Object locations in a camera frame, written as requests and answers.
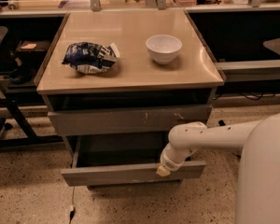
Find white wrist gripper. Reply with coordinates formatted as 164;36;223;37
156;143;190;177

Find grey drawer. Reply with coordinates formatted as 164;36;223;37
62;133;205;187
49;105;212;136

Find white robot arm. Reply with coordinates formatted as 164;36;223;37
157;113;280;224

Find grey top drawer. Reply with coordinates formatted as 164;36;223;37
49;105;212;136

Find grey drawer cabinet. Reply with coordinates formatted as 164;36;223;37
33;8;226;189

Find white ceramic bowl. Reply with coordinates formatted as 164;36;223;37
146;35;183;64

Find blue white chip bag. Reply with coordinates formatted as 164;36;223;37
62;42;119;75

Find dark box on shelf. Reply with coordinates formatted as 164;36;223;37
16;40;50;62

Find black floor cable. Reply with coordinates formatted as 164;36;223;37
67;185;77;224

